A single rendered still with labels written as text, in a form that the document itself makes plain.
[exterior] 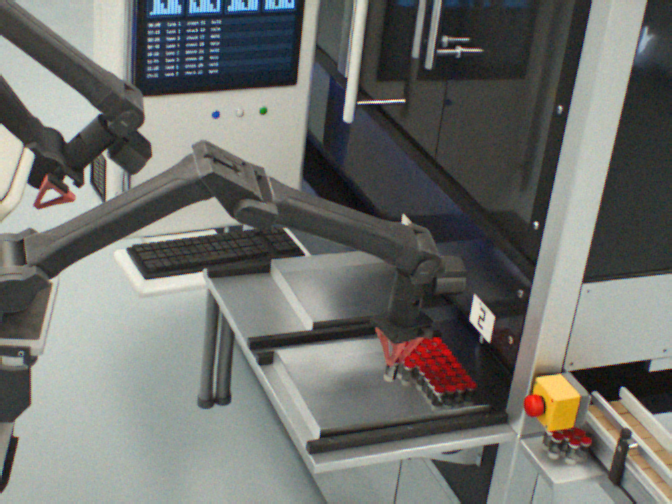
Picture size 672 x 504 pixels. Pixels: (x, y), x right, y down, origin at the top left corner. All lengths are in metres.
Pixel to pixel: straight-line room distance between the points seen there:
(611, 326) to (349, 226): 0.56
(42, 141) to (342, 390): 0.73
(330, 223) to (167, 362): 2.04
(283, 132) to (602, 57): 1.18
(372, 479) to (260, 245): 0.62
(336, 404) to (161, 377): 1.63
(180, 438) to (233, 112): 1.13
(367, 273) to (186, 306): 1.58
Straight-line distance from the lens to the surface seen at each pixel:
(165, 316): 4.24
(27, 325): 2.26
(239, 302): 2.65
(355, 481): 3.16
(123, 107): 2.31
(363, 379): 2.45
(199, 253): 2.93
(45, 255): 1.97
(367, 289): 2.74
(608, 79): 2.06
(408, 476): 2.86
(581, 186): 2.13
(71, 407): 3.82
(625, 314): 2.34
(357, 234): 2.07
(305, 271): 2.78
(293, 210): 1.99
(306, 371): 2.45
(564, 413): 2.26
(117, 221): 1.94
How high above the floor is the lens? 2.26
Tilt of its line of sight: 29 degrees down
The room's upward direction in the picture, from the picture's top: 7 degrees clockwise
